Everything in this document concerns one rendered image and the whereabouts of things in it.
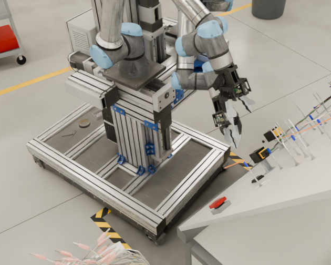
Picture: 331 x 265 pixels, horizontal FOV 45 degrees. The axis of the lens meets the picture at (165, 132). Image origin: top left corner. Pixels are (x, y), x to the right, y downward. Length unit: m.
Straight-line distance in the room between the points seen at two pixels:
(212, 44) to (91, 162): 1.74
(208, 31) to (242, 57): 2.96
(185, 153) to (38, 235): 1.14
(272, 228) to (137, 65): 0.93
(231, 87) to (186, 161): 1.49
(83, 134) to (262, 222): 1.76
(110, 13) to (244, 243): 1.05
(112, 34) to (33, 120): 2.17
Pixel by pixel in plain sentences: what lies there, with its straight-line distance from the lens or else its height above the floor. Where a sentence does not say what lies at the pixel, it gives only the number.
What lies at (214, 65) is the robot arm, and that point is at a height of 1.48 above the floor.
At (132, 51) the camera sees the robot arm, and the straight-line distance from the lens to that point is 1.81.
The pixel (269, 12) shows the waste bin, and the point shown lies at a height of 0.10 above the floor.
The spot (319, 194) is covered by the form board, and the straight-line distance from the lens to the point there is 0.94.
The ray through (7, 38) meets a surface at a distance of 4.49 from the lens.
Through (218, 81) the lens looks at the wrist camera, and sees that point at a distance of 1.41.
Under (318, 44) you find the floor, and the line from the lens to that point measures 4.63.
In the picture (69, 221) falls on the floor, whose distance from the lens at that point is 2.83.
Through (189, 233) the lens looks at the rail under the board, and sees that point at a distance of 1.62.
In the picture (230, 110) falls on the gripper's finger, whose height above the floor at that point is 1.33.
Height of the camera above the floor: 2.20
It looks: 42 degrees down
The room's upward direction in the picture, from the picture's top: 4 degrees counter-clockwise
